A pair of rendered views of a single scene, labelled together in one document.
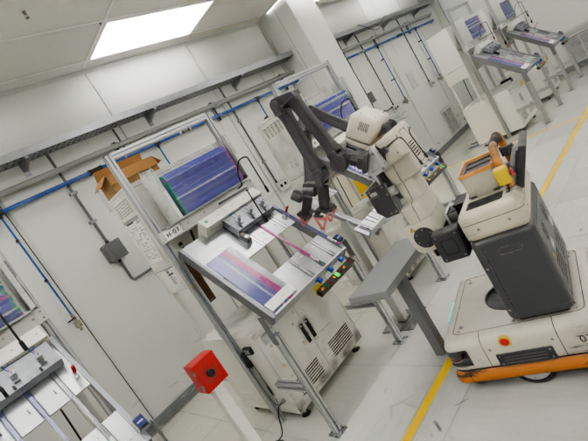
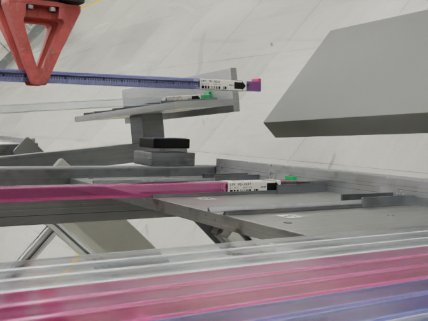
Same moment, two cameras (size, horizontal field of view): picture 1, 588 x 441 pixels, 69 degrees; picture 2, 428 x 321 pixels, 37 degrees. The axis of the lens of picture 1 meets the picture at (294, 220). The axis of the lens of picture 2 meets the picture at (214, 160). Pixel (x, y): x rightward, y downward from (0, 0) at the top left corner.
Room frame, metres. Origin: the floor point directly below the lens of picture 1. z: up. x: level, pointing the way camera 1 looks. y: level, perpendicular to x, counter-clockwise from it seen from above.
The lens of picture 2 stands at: (2.29, 0.51, 1.08)
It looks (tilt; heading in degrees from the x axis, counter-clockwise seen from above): 25 degrees down; 289
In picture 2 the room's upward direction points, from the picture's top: 42 degrees counter-clockwise
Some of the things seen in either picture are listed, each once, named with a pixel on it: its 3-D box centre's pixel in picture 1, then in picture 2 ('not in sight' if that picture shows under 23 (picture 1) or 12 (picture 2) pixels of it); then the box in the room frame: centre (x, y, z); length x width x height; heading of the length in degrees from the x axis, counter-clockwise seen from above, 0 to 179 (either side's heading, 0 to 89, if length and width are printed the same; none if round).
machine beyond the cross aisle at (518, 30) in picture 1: (511, 48); not in sight; (6.94, -4.46, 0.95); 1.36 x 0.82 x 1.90; 40
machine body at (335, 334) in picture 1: (283, 342); not in sight; (2.80, 0.49, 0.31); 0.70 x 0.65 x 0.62; 130
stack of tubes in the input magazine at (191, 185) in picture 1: (201, 180); not in sight; (2.75, 0.37, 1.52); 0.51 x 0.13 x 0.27; 130
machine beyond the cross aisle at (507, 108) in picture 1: (480, 72); not in sight; (6.02, -3.33, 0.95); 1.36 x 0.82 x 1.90; 40
